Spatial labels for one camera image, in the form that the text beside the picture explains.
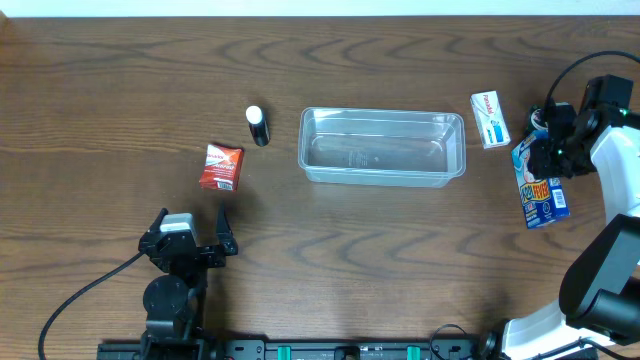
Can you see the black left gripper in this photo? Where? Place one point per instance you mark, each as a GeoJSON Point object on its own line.
{"type": "Point", "coordinates": [214, 258]}

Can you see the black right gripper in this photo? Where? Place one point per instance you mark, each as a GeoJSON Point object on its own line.
{"type": "Point", "coordinates": [541, 157]}

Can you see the green round balm box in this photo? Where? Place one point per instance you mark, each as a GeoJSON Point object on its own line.
{"type": "Point", "coordinates": [535, 120]}

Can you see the blue Cool Fever box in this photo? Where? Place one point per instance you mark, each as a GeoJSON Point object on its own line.
{"type": "Point", "coordinates": [543, 201]}

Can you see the clear plastic container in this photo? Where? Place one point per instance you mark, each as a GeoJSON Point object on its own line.
{"type": "Point", "coordinates": [381, 147]}

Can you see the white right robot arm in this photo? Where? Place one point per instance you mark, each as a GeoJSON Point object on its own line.
{"type": "Point", "coordinates": [598, 303]}

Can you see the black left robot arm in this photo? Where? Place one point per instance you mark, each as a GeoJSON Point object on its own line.
{"type": "Point", "coordinates": [175, 301]}

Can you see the red Panadol box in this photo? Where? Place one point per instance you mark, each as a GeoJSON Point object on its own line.
{"type": "Point", "coordinates": [222, 168]}

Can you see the white Panadol box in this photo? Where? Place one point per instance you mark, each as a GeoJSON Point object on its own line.
{"type": "Point", "coordinates": [490, 120]}

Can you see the black bottle white cap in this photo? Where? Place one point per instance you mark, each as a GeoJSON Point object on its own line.
{"type": "Point", "coordinates": [258, 125]}

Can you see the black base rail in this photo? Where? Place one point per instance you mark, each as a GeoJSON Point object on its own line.
{"type": "Point", "coordinates": [269, 350]}

